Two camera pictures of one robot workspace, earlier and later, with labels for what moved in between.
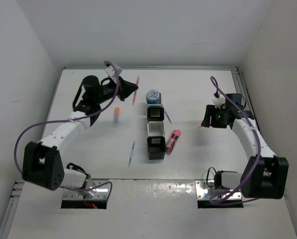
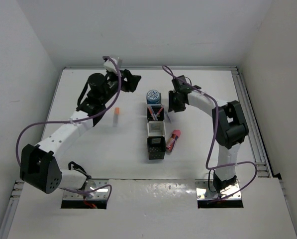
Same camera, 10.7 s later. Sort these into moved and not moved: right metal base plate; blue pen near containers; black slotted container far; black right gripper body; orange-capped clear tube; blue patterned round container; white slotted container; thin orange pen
Moved: black right gripper body; thin orange pen
Not moved: white slotted container; black slotted container far; blue patterned round container; orange-capped clear tube; blue pen near containers; right metal base plate
